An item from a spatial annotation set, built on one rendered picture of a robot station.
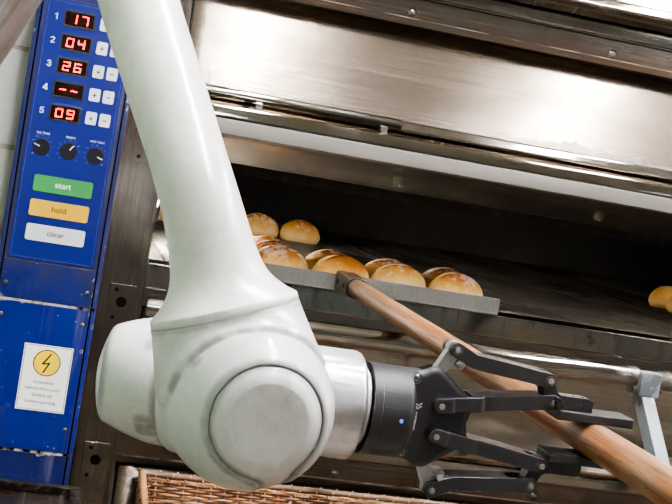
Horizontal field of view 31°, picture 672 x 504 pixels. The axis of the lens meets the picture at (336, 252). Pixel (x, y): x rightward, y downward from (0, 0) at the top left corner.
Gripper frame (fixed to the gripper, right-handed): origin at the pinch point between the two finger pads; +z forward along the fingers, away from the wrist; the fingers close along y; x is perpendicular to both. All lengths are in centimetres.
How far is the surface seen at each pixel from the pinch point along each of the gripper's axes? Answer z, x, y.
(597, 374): 30, -63, 4
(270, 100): -18, -91, -27
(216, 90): -26, -91, -27
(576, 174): 32, -86, -24
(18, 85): -56, -100, -22
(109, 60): -43, -97, -29
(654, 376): 39, -62, 2
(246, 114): -22, -86, -24
